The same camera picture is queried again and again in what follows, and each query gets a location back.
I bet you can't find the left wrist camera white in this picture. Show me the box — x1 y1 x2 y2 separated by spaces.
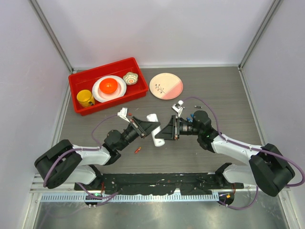
117 107 130 123

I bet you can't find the yellow mug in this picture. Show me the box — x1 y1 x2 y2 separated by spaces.
76 90 95 108

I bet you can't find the pink beige plate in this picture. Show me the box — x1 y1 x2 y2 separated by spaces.
149 73 183 100

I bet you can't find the white remote control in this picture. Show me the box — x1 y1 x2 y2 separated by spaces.
146 114 165 147

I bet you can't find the orange bowl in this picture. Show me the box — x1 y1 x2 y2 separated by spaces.
99 78 118 94

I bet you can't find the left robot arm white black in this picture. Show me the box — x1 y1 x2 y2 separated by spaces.
34 116 160 190

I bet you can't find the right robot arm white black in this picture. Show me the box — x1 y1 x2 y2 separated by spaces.
155 111 295 197

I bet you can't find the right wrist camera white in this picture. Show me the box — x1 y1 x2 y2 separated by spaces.
172 100 184 118

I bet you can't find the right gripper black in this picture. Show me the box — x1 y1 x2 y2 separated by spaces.
155 115 202 141

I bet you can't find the red plastic bin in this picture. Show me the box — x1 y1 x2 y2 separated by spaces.
69 57 148 116

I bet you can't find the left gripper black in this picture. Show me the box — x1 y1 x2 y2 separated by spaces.
117 116 160 151

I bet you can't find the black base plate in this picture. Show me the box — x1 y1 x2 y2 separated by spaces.
84 173 244 196

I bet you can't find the white paper plate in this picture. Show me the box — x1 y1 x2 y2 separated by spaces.
91 75 127 103

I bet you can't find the slotted cable duct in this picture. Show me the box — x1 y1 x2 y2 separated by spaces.
40 192 219 203

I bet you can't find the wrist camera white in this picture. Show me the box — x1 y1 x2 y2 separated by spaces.
117 107 130 123
172 100 184 118

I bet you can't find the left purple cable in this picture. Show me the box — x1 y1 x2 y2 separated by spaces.
42 114 121 207

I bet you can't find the small patterned flower bowl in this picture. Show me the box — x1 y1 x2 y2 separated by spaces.
123 72 138 85

